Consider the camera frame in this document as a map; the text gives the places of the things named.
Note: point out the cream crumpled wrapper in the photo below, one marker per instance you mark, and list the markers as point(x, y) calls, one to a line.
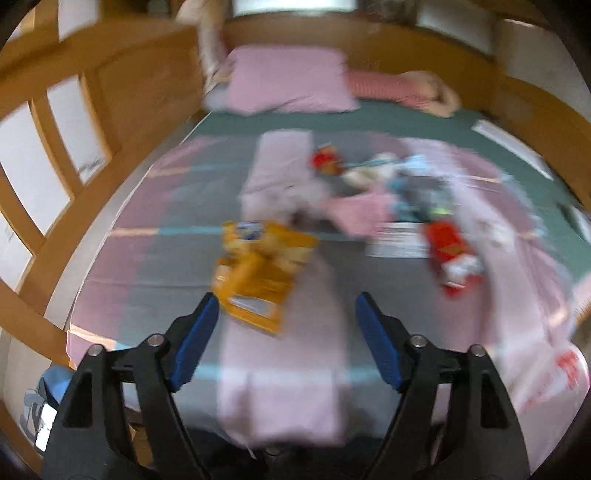
point(371, 170)

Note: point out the clear packet with blue print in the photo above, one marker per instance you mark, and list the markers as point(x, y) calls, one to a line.
point(413, 165)

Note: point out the pink pillow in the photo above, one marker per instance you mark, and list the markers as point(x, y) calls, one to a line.
point(286, 78)

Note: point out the red white snack packet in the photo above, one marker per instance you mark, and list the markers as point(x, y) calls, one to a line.
point(445, 244)

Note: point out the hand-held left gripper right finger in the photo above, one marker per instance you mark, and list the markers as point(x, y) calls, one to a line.
point(376, 337)

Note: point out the crumpled pink cloth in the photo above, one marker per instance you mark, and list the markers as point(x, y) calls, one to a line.
point(360, 212)

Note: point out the striped stuffed doll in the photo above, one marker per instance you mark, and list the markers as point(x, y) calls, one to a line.
point(392, 85)

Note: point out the white paper leaflet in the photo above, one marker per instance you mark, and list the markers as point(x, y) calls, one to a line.
point(397, 240)

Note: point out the blue bag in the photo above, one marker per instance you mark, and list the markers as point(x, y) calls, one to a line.
point(51, 387)

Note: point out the small red packet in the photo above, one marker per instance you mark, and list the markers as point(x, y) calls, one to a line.
point(323, 160)

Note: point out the pink grey striped blanket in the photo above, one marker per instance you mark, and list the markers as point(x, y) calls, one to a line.
point(184, 258)

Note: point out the white patterned pillow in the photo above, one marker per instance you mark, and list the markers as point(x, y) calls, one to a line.
point(212, 41)

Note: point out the green bed sheet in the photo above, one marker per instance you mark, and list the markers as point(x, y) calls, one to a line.
point(415, 124)

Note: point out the light blue cloth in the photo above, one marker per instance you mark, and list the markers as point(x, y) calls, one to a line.
point(401, 203)

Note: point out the yellow snack bag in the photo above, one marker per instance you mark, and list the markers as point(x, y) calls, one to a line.
point(258, 277)

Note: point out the wooden bed frame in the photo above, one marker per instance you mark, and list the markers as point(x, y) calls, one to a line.
point(138, 83)

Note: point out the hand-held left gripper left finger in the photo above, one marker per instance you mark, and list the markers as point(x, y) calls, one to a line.
point(194, 341)

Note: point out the folded pink cloth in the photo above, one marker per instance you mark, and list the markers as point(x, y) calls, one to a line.
point(281, 161)

